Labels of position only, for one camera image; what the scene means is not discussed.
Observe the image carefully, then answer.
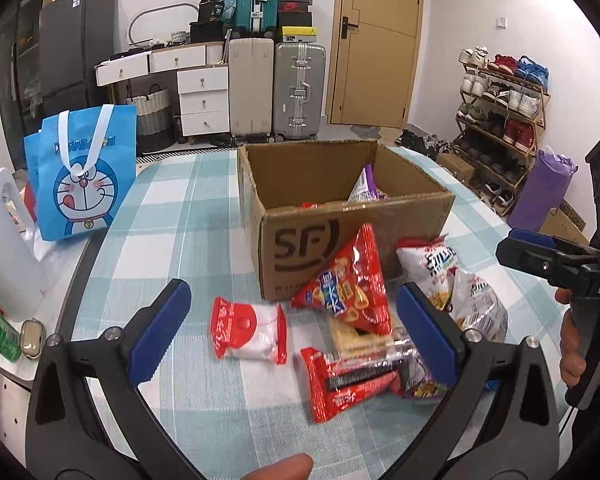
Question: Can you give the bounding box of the shoe rack with shoes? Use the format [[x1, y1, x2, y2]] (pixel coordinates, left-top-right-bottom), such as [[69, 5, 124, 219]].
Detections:
[[455, 46, 551, 216]]

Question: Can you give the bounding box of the white chip bag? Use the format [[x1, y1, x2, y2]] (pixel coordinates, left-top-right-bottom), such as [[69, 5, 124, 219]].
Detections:
[[450, 270, 508, 343], [396, 235, 461, 311]]

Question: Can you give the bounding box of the beige suitcase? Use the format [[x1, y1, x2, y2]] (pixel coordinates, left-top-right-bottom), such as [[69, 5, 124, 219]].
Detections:
[[228, 37, 276, 143]]

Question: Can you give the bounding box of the clear cracker packet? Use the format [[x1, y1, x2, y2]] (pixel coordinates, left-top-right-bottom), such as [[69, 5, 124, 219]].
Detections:
[[327, 317, 421, 361]]

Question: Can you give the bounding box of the small cardboard box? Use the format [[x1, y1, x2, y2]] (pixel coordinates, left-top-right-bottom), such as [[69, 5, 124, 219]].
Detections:
[[436, 152, 476, 186]]

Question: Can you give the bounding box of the wooden door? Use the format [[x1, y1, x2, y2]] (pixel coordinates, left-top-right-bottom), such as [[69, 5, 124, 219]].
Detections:
[[328, 0, 426, 128]]

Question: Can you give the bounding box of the silver hoop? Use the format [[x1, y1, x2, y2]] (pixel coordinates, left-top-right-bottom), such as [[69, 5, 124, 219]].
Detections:
[[129, 2, 201, 46]]

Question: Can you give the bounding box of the red wafer packet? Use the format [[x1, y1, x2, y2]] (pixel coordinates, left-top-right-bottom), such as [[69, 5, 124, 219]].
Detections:
[[300, 347, 403, 424]]

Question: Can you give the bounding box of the purple bag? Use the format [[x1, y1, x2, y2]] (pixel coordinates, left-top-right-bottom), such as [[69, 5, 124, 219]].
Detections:
[[507, 147, 578, 233]]

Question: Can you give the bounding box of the flat cardboard box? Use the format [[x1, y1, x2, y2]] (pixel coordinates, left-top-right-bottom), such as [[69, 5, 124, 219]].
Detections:
[[540, 200, 591, 246]]

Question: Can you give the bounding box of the blue cartoon tote bag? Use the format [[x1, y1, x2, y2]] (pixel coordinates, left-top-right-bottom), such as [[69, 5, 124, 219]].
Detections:
[[22, 104, 138, 243]]

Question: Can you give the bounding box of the black white striped rug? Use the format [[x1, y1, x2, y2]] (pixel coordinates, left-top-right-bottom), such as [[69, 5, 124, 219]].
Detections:
[[136, 146, 241, 163]]

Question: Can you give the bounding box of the white desk with drawers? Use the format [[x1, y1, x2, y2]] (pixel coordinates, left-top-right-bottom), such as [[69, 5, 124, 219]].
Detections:
[[94, 42, 231, 137]]

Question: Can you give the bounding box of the purple cartoon snack packet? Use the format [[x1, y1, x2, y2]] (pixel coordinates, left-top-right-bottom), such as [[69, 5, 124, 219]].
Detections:
[[397, 355, 453, 401]]

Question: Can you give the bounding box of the brown cardboard box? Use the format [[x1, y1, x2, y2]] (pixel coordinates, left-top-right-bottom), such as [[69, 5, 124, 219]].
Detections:
[[237, 141, 456, 302]]

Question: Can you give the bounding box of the black printed box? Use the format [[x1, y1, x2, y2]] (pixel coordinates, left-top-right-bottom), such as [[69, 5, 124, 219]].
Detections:
[[198, 0, 226, 23]]

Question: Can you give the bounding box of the purple white snack packet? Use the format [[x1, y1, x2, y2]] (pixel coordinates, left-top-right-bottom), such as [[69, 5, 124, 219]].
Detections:
[[347, 164, 391, 203]]

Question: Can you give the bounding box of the black case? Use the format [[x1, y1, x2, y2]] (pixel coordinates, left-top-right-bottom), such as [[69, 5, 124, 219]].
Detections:
[[190, 21, 236, 43]]

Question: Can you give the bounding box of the wooden shoe rack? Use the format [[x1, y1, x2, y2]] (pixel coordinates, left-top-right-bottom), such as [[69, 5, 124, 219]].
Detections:
[[452, 62, 551, 216]]

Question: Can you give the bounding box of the small beige earbud case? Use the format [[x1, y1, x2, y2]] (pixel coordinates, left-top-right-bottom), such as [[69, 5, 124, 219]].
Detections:
[[20, 319, 47, 360]]

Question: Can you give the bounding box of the green white checked tablecloth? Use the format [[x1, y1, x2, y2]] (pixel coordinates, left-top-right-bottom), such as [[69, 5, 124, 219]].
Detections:
[[57, 145, 581, 480]]

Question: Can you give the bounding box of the pile of dark sneakers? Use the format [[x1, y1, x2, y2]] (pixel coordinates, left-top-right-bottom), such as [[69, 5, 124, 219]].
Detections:
[[395, 129, 453, 161]]

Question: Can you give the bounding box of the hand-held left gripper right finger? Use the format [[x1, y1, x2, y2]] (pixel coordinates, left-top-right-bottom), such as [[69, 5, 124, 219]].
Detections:
[[396, 282, 563, 480]]

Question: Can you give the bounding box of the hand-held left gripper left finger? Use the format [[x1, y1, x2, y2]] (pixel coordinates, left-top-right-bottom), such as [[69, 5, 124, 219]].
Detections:
[[25, 279, 206, 480]]

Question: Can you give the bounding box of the dark glass cabinet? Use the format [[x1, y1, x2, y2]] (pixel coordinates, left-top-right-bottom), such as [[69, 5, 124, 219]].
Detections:
[[0, 0, 46, 136]]

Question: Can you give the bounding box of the grey door mat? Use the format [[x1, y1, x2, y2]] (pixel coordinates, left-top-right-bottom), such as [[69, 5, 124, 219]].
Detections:
[[350, 124, 386, 142]]

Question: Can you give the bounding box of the white red snack packet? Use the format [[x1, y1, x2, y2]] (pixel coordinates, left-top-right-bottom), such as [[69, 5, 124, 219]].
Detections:
[[210, 296, 288, 366]]

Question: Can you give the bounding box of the red triangular snack bag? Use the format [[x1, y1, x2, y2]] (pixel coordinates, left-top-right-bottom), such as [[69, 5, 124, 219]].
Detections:
[[291, 222, 393, 337]]

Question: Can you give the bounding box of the white electric kettle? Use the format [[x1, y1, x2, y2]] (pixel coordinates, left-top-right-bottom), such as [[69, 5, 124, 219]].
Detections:
[[0, 167, 48, 322]]

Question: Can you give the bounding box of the person's left hand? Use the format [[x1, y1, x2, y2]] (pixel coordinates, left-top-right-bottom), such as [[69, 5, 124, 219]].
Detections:
[[242, 453, 314, 480]]

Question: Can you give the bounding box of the dark grey refrigerator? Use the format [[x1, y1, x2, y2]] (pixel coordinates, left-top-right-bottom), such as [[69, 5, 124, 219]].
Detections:
[[39, 0, 117, 111]]

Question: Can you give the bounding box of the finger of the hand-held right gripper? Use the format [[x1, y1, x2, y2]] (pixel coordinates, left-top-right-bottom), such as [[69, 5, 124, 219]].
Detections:
[[496, 237, 600, 292], [509, 228, 600, 261]]

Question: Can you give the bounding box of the silver suitcase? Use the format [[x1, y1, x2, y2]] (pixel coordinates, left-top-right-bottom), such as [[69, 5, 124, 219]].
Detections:
[[273, 42, 327, 141]]

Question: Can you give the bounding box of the person's right hand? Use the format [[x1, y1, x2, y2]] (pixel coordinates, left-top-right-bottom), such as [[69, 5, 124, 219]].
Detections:
[[554, 287, 589, 387]]

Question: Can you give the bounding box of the woven laundry basket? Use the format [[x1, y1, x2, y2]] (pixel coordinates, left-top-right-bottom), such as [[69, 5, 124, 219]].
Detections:
[[125, 85, 173, 153]]

